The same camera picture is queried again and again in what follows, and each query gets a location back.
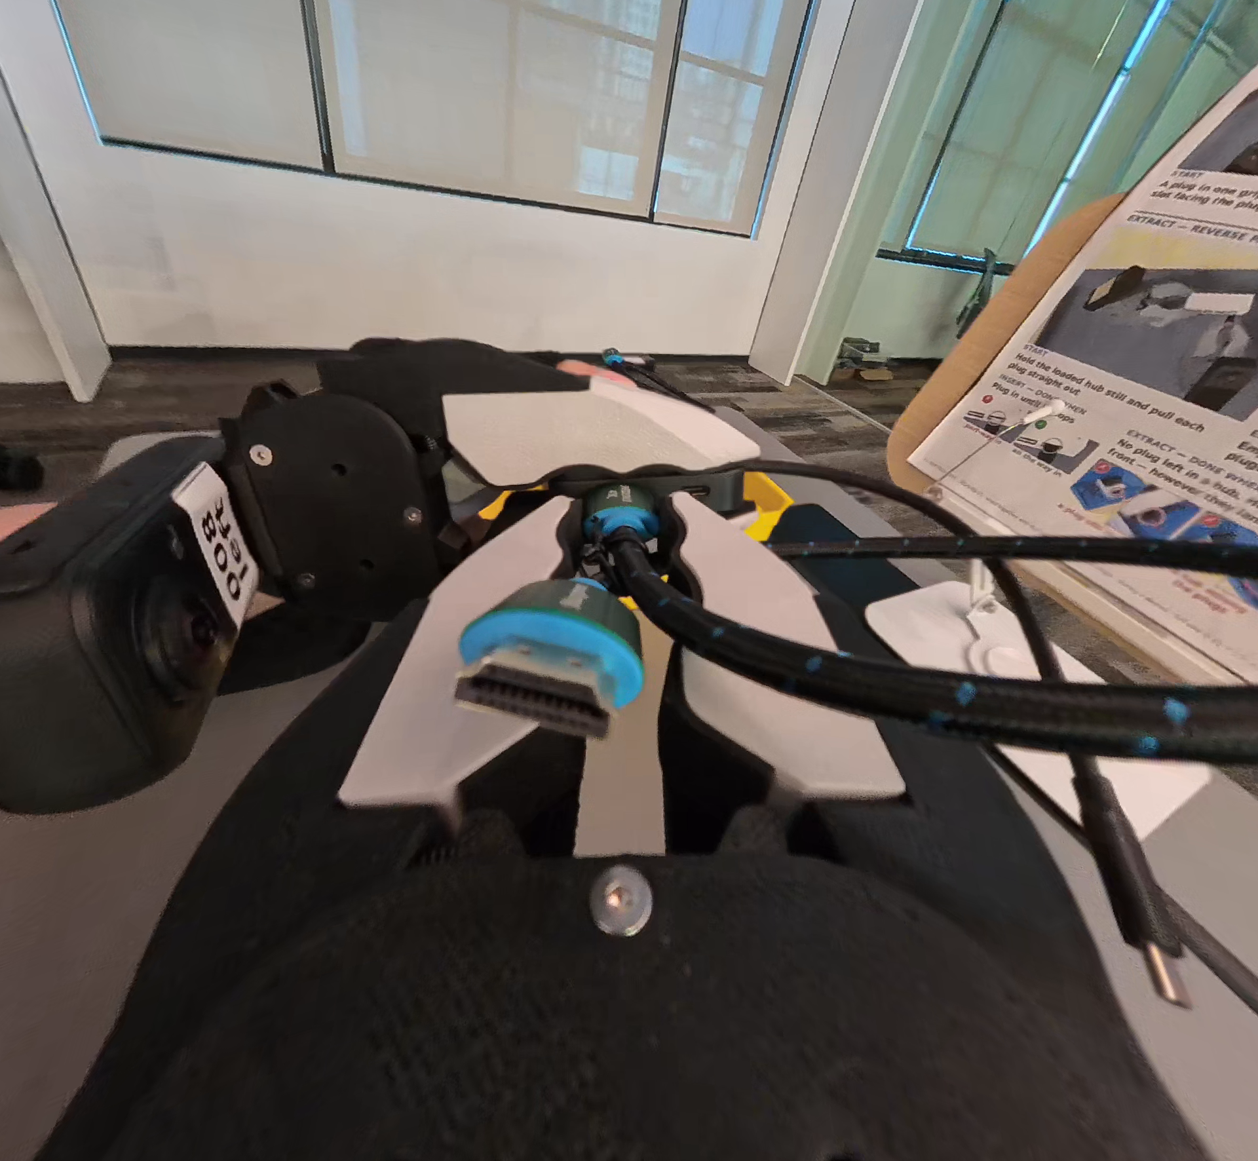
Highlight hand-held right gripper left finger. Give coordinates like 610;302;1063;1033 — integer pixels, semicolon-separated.
338;499;591;808

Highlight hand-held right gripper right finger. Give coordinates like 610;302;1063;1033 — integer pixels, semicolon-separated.
659;510;909;805

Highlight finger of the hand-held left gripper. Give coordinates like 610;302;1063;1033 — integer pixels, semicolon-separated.
439;384;766;494

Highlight braided hdmi cable green plugs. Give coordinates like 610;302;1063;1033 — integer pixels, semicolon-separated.
451;478;1258;769

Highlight yellow plastic bin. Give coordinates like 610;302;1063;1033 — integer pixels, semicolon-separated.
479;462;800;549

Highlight black square hub lead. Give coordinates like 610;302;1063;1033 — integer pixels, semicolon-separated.
738;462;1258;1013

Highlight person's left hand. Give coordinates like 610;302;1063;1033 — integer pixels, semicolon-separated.
559;352;642;389

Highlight black mat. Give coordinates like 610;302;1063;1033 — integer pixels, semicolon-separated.
755;502;949;615

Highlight white stand base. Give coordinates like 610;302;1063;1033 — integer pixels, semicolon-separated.
864;581;1225;841

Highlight instruction sheet on stand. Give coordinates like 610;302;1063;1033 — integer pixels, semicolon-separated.
884;189;1258;694

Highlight printed instruction sheet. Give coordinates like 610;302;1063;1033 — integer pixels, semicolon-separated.
906;68;1258;615

